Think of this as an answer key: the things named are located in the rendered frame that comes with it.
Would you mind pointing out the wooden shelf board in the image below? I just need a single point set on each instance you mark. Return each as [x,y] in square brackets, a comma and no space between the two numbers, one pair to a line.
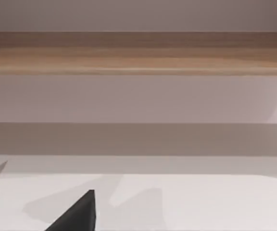
[138,54]

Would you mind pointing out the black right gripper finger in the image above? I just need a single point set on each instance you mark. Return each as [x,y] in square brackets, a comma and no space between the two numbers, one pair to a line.
[80,214]

